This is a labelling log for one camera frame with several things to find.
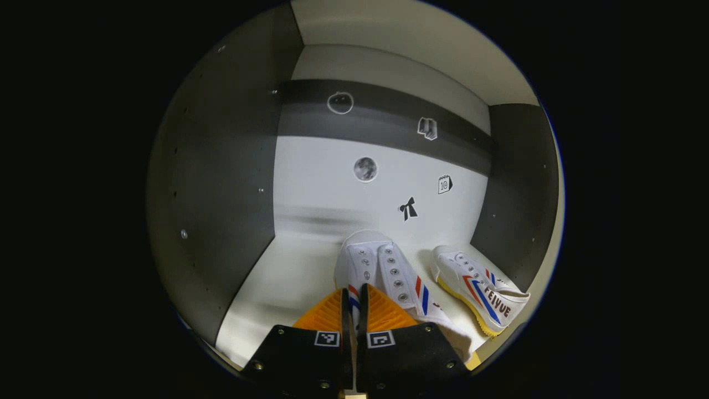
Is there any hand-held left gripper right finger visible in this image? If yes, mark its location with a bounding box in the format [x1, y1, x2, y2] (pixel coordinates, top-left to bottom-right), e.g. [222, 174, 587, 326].
[357, 284, 472, 391]

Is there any gray shoe cabinet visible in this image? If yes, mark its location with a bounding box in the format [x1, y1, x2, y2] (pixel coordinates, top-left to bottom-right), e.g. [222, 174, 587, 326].
[145, 0, 566, 369]

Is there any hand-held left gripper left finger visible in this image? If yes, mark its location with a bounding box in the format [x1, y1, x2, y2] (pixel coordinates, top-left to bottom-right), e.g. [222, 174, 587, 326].
[241, 287, 355, 391]

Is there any white striped shoe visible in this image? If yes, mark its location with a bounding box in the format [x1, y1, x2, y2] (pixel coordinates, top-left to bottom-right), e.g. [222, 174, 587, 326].
[431, 245, 531, 337]
[334, 230, 482, 371]

